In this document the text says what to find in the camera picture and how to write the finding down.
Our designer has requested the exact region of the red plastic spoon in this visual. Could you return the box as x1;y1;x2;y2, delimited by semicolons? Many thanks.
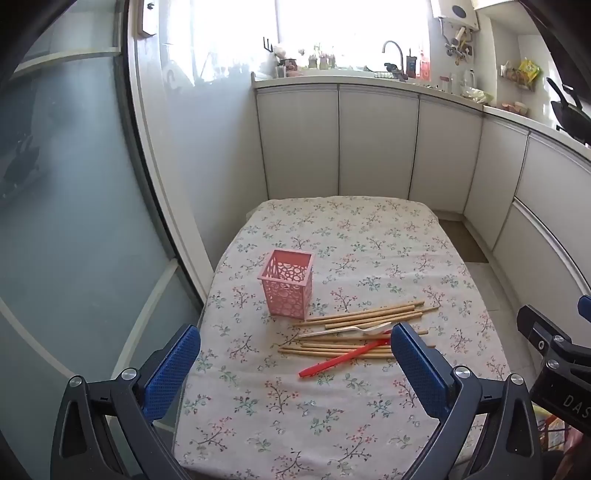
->
298;337;393;379

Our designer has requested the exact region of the yellow snack bag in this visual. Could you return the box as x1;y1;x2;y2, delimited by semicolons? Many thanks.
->
515;58;541;88

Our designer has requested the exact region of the chrome kitchen faucet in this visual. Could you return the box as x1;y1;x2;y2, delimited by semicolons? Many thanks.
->
382;41;408;77

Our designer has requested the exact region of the black wok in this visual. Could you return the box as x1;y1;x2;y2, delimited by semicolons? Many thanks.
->
546;78;591;139

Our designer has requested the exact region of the pile of wooden chopsticks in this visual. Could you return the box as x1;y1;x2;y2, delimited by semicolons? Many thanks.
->
278;300;439;359

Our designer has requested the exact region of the frosted glass sliding door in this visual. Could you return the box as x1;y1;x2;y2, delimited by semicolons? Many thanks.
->
0;0;206;480

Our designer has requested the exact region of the window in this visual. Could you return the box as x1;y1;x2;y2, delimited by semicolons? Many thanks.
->
276;0;432;71

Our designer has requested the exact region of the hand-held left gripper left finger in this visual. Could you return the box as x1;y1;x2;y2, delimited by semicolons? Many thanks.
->
50;323;201;480

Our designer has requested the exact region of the white kitchen cabinet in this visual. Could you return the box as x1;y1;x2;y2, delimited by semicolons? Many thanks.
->
253;76;591;333

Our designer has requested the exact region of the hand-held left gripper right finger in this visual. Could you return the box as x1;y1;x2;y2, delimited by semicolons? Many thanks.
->
390;322;544;480

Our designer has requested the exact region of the white plastic spoon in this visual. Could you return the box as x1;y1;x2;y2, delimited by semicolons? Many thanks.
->
299;323;393;338

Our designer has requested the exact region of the white water heater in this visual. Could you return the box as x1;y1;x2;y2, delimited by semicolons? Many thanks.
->
431;0;480;31

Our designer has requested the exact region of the pink perforated plastic basket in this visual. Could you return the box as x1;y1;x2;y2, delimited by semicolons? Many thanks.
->
257;249;315;320

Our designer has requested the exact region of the floral tablecloth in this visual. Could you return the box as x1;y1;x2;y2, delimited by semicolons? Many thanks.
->
173;196;513;480

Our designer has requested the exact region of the orange snack packet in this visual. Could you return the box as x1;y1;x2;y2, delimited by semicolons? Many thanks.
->
538;413;585;467

